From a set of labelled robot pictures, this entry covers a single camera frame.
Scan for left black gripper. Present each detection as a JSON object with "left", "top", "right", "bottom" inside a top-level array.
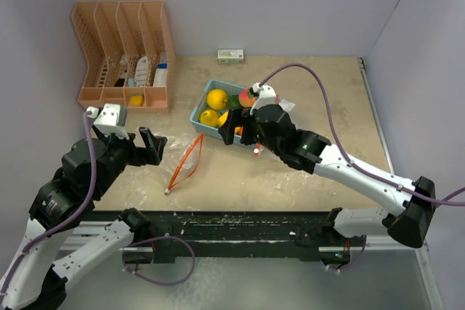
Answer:
[{"left": 92, "top": 121, "right": 166, "bottom": 197}]

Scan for red yellow peach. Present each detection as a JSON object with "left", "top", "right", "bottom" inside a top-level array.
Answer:
[{"left": 238, "top": 89, "right": 255, "bottom": 108}]

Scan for green orange fruit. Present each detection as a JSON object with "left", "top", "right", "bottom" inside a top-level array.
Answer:
[{"left": 227, "top": 94, "right": 242, "bottom": 109}]

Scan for clear zip bag orange zipper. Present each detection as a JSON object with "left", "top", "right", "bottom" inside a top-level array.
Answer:
[{"left": 158, "top": 133, "right": 204, "bottom": 195}]

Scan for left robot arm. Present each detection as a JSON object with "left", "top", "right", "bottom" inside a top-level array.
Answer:
[{"left": 1, "top": 127, "right": 168, "bottom": 309}]

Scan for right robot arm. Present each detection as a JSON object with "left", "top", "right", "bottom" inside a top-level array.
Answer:
[{"left": 219, "top": 105, "right": 435, "bottom": 248}]

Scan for yellow bell pepper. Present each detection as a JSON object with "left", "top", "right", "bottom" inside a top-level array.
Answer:
[{"left": 217, "top": 110, "right": 229, "bottom": 127}]

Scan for small yellow pear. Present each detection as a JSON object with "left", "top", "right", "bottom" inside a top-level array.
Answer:
[{"left": 199, "top": 110, "right": 219, "bottom": 128}]

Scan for yellow block in organizer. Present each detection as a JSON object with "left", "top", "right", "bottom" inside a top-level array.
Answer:
[{"left": 129, "top": 95, "right": 145, "bottom": 107}]

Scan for blue plastic basket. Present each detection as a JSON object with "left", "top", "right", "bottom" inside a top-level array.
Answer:
[{"left": 190, "top": 79, "right": 244, "bottom": 140}]

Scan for white blue packet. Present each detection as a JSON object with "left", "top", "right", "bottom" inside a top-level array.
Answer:
[{"left": 153, "top": 52, "right": 168, "bottom": 87}]

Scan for white striped packet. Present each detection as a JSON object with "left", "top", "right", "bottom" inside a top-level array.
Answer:
[{"left": 134, "top": 56, "right": 150, "bottom": 87}]

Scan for small white green box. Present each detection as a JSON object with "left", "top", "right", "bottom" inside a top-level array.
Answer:
[{"left": 217, "top": 49, "right": 244, "bottom": 65}]

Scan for black white packet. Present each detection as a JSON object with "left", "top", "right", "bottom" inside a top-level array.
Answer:
[{"left": 113, "top": 54, "right": 128, "bottom": 87}]

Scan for orange plastic file organizer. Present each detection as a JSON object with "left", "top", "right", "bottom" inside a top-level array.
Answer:
[{"left": 71, "top": 1, "right": 177, "bottom": 113}]

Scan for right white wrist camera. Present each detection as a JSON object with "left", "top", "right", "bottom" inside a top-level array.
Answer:
[{"left": 249, "top": 83, "right": 278, "bottom": 115}]

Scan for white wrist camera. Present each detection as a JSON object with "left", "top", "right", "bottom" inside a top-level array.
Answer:
[
  {"left": 249, "top": 83, "right": 278, "bottom": 115},
  {"left": 86, "top": 103, "right": 127, "bottom": 137}
]

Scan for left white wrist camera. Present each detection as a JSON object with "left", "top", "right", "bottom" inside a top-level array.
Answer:
[{"left": 86, "top": 103, "right": 127, "bottom": 137}]

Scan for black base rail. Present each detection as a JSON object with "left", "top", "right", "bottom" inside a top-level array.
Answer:
[{"left": 86, "top": 210, "right": 368, "bottom": 266}]

